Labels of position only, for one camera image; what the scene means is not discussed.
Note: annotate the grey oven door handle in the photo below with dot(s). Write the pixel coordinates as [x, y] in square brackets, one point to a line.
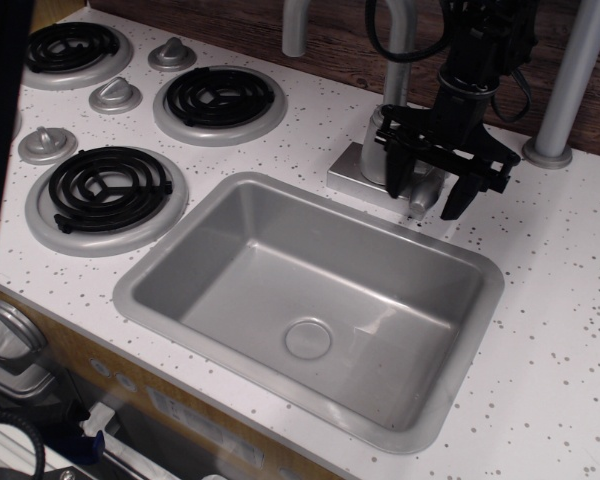
[31, 385]

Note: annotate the stove burner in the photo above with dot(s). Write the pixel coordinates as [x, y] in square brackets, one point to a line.
[106, 201]
[72, 55]
[219, 106]

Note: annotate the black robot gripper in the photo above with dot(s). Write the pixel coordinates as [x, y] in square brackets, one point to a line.
[450, 136]

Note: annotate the silver faucet lever handle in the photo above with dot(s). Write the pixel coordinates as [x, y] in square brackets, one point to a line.
[426, 192]

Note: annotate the silver knob middle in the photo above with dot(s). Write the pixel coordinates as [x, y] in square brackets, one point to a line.
[115, 97]

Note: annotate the silver gooseneck faucet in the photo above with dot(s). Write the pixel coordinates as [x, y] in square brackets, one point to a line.
[360, 170]

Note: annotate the silver knob top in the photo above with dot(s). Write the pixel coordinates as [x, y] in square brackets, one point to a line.
[172, 56]

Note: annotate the silver knob lower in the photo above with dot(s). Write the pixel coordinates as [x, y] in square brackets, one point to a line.
[47, 145]

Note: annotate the grey support pole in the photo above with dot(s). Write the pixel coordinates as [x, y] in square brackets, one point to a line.
[549, 149]

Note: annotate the back right stove burner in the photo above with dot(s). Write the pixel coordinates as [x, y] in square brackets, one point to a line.
[219, 106]

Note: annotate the silver knob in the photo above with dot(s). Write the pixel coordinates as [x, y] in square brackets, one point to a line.
[47, 145]
[172, 56]
[115, 97]

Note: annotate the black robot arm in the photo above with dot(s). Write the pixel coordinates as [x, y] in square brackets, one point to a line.
[485, 41]

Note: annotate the silver oven dial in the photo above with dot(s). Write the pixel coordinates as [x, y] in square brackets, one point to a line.
[21, 342]

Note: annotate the back left stove burner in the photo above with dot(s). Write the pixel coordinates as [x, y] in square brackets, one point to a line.
[72, 55]

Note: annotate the front right stove burner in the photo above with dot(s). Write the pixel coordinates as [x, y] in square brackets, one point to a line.
[106, 201]

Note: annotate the grey plastic sink basin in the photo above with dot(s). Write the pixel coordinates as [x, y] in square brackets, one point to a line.
[366, 325]

